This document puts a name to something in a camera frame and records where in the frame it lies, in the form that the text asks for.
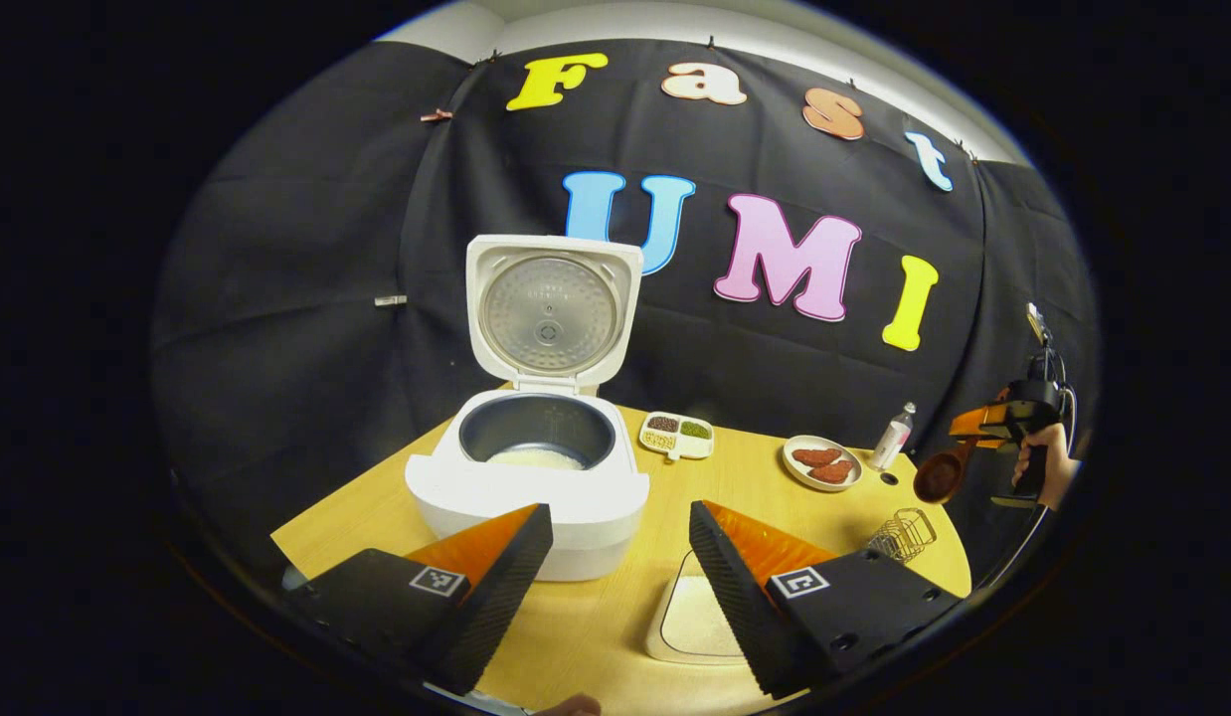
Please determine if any round white plate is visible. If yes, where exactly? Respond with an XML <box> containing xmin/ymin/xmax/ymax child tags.
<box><xmin>783</xmin><ymin>435</ymin><xmax>863</xmax><ymax>493</ymax></box>

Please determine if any white tray of rice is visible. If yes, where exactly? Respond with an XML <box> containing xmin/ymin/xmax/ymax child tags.
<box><xmin>645</xmin><ymin>550</ymin><xmax>766</xmax><ymax>665</ymax></box>

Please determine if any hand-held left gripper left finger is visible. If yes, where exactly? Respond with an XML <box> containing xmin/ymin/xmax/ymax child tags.
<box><xmin>282</xmin><ymin>503</ymin><xmax>555</xmax><ymax>695</ymax></box>

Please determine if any brown wooden spoon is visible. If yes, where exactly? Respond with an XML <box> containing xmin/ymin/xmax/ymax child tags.
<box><xmin>913</xmin><ymin>438</ymin><xmax>979</xmax><ymax>504</ymax></box>

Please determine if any clear bottle with pink label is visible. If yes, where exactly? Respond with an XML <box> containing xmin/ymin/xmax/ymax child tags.
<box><xmin>867</xmin><ymin>402</ymin><xmax>917</xmax><ymax>470</ymax></box>

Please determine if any metal wire chopstick holder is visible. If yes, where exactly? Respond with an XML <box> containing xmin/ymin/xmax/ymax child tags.
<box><xmin>866</xmin><ymin>508</ymin><xmax>938</xmax><ymax>565</ymax></box>

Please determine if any white divided dish of grains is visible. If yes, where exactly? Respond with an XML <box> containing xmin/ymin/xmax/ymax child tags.
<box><xmin>639</xmin><ymin>412</ymin><xmax>715</xmax><ymax>462</ymax></box>

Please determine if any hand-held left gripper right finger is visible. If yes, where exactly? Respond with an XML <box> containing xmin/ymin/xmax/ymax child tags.
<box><xmin>689</xmin><ymin>500</ymin><xmax>965</xmax><ymax>699</ymax></box>

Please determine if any white rice cooker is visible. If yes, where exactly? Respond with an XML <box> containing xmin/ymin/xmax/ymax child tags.
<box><xmin>405</xmin><ymin>235</ymin><xmax>651</xmax><ymax>583</ymax></box>

